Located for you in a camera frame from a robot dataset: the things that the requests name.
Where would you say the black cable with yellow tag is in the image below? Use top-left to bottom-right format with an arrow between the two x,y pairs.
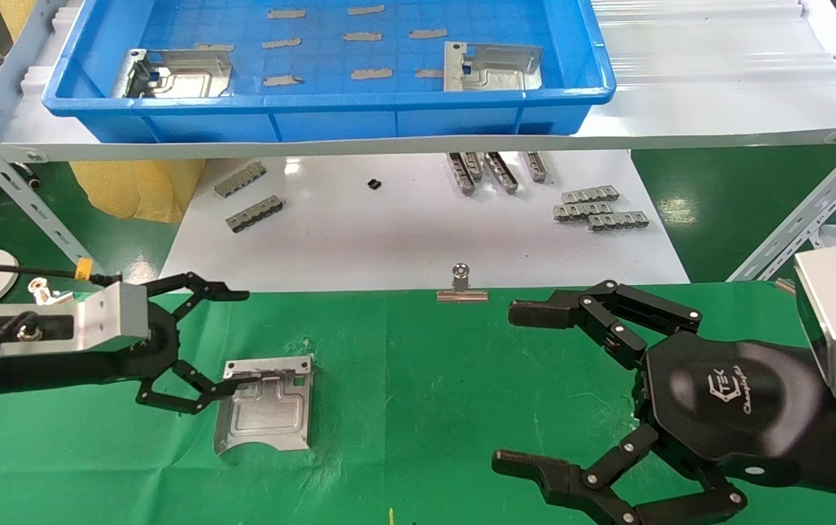
0,259 -> 123,285

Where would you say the silver binder clip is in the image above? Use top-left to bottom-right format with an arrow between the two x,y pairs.
436,263 -> 489,303
28,278 -> 76,306

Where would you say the blue plastic tray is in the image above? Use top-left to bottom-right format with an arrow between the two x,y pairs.
41,0 -> 617,143

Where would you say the grey slotted-angle shelf rack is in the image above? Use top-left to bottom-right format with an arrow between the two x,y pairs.
0,0 -> 836,292

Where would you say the yellow woven sack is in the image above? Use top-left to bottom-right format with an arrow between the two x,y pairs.
0,0 -> 207,223

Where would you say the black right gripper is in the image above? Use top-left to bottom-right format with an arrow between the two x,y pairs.
492,279 -> 827,525

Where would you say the green table cloth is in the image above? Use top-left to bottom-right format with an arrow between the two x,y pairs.
0,288 -> 836,525

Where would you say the white corrugated shelf board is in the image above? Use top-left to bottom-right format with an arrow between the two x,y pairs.
0,0 -> 836,158

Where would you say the stamped sheet metal part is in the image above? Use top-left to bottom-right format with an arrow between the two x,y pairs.
110,49 -> 233,99
442,41 -> 543,93
214,355 -> 315,457

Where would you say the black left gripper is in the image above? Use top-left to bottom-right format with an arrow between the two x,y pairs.
120,273 -> 263,415

